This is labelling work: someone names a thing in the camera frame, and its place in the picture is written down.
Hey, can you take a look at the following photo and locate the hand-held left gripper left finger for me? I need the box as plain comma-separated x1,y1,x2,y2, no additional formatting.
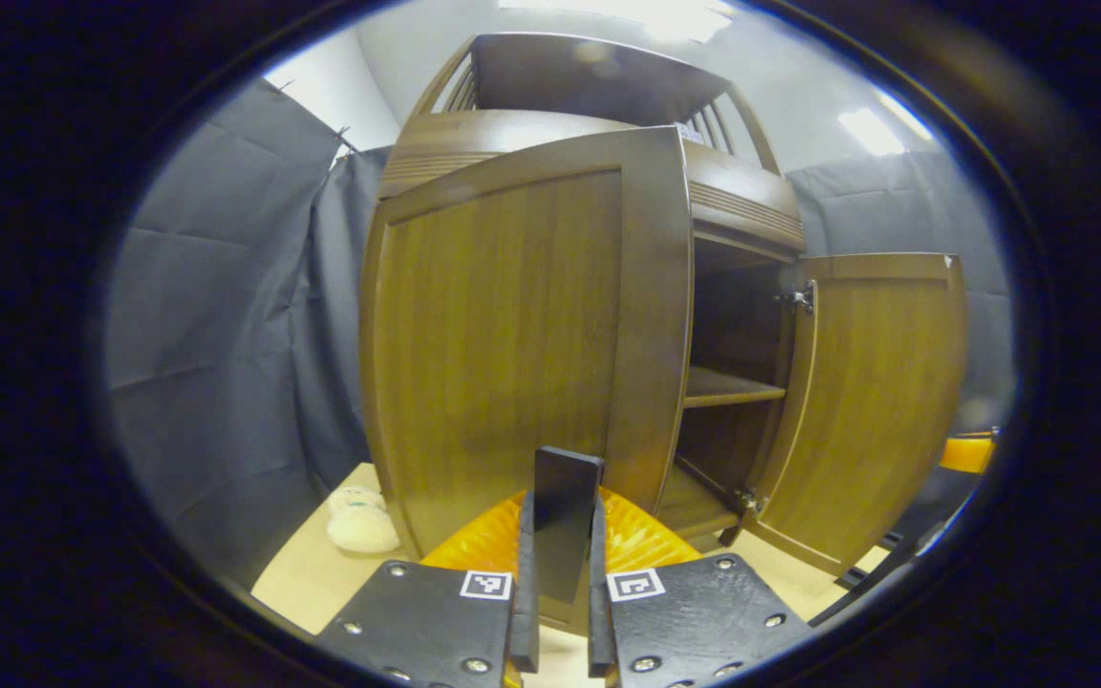
316,492,542,688

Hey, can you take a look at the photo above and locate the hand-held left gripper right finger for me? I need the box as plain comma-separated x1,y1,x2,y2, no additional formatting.
589,487,814,688

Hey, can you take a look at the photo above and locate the wooden shoe cabinet door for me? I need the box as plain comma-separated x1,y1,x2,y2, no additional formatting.
361,126,695,636
740,252,968,577

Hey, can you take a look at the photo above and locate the black door handle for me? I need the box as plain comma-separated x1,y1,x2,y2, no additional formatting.
531,446,605,605

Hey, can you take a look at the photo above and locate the wooden double-door shoe cabinet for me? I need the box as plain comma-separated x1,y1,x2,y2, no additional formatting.
378,33,810,565

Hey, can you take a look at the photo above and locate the wooden cabinet drawer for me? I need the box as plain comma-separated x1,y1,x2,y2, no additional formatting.
380,110,806,254

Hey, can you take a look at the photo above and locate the white plush toy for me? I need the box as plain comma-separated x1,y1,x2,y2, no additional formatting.
326,485,402,555

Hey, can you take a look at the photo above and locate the wooden inner shelf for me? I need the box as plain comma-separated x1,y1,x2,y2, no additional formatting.
682,367,787,410

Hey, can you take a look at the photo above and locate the small ceiling light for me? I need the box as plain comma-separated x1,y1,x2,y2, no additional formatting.
837,107,907,157

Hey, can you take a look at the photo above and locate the large ceiling light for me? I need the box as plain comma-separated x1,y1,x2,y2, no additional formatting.
498,0,738,39

